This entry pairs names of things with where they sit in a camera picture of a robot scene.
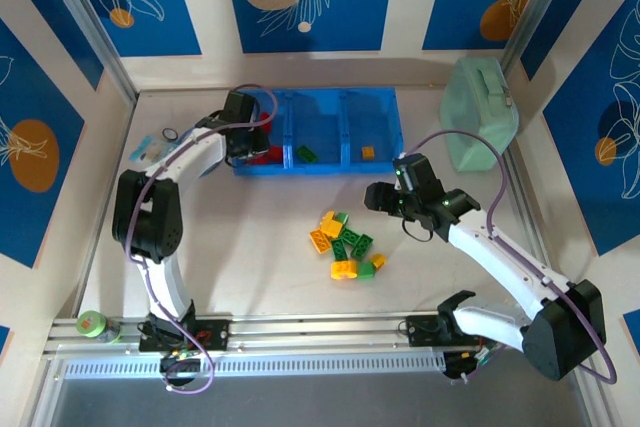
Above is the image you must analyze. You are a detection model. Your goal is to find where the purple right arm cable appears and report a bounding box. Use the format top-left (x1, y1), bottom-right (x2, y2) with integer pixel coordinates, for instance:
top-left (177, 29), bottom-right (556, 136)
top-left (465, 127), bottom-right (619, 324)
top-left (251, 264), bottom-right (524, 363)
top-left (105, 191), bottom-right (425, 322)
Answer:
top-left (402, 129), bottom-right (619, 385)

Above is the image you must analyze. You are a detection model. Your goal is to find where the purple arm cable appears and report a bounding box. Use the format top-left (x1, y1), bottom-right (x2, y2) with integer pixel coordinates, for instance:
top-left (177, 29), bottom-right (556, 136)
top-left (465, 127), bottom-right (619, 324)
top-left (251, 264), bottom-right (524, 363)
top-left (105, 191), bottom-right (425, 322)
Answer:
top-left (124, 82), bottom-right (279, 395)
top-left (402, 129), bottom-right (619, 385)

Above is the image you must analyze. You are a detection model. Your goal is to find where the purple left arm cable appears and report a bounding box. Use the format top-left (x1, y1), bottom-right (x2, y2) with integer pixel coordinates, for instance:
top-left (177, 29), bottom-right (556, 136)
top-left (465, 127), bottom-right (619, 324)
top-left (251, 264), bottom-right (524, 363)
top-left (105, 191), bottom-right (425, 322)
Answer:
top-left (124, 82), bottom-right (279, 395)

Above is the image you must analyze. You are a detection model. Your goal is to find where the red flat lego plate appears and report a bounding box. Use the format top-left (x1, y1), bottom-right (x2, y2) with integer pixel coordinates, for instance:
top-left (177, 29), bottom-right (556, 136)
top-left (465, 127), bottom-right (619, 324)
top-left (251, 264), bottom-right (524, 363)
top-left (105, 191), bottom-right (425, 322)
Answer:
top-left (245, 145), bottom-right (284, 166)

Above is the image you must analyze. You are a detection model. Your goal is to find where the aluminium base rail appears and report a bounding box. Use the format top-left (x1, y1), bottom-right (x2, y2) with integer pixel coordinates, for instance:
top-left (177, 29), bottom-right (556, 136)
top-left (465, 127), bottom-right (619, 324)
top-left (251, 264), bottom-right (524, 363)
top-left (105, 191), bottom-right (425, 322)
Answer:
top-left (42, 313), bottom-right (504, 357)

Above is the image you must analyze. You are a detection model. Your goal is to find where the green jar with orange label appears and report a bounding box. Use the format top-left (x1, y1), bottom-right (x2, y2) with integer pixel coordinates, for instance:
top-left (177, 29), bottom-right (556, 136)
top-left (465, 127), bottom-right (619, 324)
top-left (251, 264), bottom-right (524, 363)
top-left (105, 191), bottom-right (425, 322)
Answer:
top-left (75, 310), bottom-right (123, 344)

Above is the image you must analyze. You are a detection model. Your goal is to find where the aluminium frame post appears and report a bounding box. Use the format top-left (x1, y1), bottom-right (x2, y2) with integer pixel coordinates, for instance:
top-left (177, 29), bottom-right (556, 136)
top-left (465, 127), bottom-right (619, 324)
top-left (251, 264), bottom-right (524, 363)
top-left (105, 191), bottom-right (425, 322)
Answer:
top-left (501, 0), bottom-right (586, 76)
top-left (35, 0), bottom-right (139, 104)

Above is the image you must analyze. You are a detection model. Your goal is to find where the blue three-compartment plastic container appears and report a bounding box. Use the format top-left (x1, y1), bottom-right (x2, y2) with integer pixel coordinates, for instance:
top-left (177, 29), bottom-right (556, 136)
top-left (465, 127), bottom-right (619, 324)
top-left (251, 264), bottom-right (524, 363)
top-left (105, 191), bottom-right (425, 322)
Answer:
top-left (230, 86), bottom-right (405, 177)

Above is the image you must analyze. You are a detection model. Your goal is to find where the blue and white packet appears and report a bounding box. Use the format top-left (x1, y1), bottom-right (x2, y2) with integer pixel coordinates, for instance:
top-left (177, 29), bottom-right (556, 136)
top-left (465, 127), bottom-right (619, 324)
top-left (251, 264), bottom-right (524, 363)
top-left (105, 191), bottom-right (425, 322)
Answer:
top-left (129, 134), bottom-right (177, 164)

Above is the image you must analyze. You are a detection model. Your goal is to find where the white slotted cable duct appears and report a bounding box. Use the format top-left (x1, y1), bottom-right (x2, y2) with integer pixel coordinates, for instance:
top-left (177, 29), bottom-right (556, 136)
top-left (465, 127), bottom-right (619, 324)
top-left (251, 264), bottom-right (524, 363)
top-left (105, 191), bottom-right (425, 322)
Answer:
top-left (62, 352), bottom-right (447, 379)

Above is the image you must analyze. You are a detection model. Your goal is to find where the black cable loop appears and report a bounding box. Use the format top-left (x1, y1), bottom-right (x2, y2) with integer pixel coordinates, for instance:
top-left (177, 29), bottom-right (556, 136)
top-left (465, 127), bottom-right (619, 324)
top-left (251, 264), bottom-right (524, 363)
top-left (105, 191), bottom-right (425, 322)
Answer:
top-left (401, 218), bottom-right (435, 244)

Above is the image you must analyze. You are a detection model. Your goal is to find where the yellow curved lego brick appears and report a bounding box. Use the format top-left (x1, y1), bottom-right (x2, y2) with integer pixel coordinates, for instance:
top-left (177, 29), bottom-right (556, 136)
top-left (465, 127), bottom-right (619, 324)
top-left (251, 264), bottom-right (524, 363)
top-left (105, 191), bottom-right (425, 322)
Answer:
top-left (329, 259), bottom-right (359, 281)

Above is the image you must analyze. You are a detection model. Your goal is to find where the mint green zippered bag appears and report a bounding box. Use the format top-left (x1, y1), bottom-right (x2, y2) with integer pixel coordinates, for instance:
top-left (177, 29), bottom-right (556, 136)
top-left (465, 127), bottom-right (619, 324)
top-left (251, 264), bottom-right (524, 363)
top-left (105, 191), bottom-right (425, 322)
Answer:
top-left (439, 56), bottom-right (521, 174)

